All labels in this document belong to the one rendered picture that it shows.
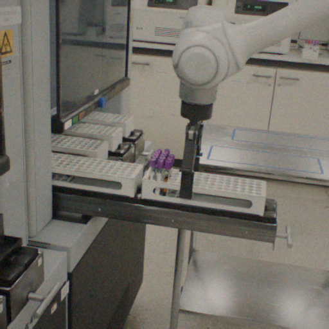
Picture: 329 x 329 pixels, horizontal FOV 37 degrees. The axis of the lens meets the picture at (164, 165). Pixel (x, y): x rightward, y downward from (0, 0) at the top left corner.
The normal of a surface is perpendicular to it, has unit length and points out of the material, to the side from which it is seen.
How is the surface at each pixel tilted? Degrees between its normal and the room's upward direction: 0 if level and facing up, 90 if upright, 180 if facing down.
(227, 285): 0
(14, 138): 90
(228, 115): 90
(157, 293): 0
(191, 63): 94
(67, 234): 0
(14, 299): 90
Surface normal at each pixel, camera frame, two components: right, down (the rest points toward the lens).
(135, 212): -0.20, 0.33
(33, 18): 0.98, 0.13
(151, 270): 0.07, -0.94
